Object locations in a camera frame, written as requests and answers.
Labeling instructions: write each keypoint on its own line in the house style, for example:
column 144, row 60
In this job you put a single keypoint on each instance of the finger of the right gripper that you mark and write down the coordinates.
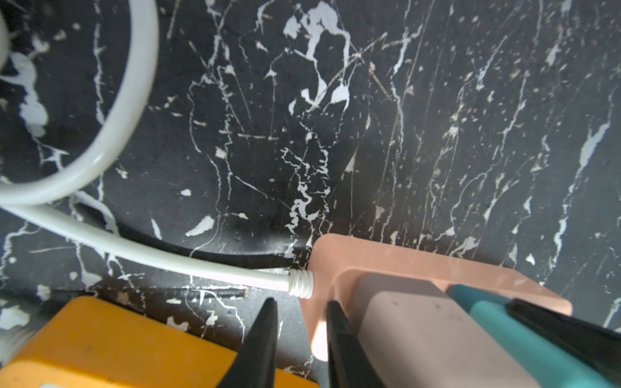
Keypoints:
column 595, row 346

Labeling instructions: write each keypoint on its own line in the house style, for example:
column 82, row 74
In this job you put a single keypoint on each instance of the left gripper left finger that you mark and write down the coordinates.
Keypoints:
column 254, row 349

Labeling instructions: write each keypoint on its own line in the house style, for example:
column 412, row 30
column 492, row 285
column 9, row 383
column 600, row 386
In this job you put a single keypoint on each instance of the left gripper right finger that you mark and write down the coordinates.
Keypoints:
column 348, row 364

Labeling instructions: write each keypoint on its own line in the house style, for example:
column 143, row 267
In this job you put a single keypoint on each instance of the teal charger plug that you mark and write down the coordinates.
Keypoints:
column 548, row 364

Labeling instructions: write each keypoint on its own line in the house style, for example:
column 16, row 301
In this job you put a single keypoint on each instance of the pink charger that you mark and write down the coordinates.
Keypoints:
column 415, row 335

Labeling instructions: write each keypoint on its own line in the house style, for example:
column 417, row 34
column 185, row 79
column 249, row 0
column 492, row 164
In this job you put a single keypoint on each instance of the orange power strip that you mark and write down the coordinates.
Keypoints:
column 92, row 343

